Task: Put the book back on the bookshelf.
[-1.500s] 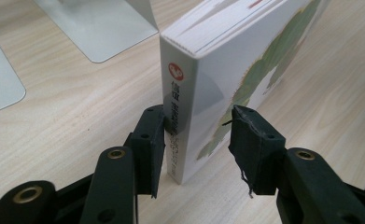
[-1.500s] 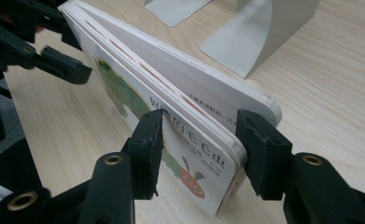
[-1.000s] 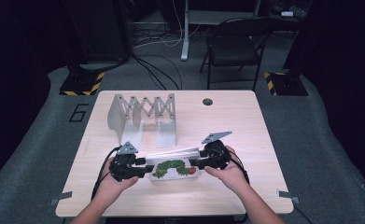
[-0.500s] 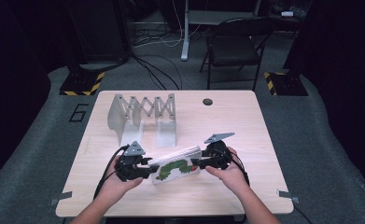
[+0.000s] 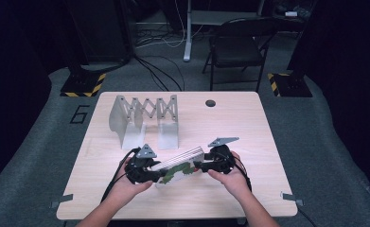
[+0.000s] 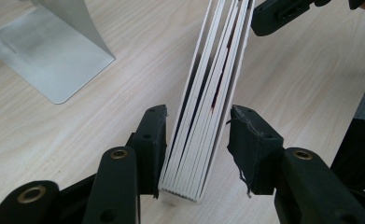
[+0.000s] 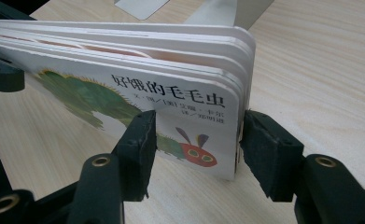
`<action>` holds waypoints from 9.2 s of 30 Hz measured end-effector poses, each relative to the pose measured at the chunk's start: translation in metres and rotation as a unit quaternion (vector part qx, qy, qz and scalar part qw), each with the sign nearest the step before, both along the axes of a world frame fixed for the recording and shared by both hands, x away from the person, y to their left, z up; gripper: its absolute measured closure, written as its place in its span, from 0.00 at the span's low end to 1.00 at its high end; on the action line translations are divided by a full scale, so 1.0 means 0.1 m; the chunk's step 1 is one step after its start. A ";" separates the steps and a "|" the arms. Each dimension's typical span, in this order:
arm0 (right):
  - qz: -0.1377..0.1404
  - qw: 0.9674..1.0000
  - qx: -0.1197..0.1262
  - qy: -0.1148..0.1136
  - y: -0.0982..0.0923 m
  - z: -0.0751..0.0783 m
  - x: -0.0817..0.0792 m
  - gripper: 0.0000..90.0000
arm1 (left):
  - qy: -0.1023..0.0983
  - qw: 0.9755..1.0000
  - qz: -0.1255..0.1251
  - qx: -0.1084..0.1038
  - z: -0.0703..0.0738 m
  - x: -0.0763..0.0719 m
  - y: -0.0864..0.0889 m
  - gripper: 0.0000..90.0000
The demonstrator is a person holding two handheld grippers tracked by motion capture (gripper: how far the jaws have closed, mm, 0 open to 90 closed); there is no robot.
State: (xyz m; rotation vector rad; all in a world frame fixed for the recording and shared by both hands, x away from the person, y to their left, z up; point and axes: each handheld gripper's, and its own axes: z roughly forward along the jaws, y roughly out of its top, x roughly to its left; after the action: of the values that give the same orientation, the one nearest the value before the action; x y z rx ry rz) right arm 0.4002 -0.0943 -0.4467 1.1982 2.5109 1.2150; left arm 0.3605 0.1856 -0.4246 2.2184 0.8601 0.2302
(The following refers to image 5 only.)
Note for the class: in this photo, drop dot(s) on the grey expandable metal book rack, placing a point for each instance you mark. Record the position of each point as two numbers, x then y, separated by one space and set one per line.
144 121

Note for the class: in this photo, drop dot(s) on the small white device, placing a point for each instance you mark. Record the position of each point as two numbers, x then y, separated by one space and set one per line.
290 13

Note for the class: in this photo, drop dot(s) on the black yellow striped stand base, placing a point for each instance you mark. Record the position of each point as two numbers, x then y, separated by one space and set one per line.
291 84
83 84

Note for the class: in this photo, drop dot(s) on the black cabinet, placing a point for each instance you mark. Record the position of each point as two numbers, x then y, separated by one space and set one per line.
100 31

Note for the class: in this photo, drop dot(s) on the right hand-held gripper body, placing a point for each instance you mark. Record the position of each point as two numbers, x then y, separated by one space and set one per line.
222 157

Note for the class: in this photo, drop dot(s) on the black folding chair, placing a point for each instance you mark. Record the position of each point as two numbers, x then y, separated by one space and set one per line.
236 47

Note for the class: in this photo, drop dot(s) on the white caterpillar picture book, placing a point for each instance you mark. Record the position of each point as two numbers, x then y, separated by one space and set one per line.
181 164

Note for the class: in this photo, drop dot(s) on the grey table bracket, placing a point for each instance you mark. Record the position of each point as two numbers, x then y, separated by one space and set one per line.
61 200
292 198

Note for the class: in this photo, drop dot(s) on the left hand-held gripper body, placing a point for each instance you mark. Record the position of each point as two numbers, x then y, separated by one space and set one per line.
143 168

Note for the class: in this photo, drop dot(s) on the black table grommet hole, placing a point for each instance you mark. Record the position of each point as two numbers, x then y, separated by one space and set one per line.
210 103

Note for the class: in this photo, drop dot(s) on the person's left hand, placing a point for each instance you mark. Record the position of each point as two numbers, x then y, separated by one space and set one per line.
126 190

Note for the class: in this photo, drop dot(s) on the white desk leg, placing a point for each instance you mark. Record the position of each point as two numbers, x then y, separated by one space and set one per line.
188 38

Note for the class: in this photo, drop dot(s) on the person's right hand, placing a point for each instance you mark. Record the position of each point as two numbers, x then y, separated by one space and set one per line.
233 183

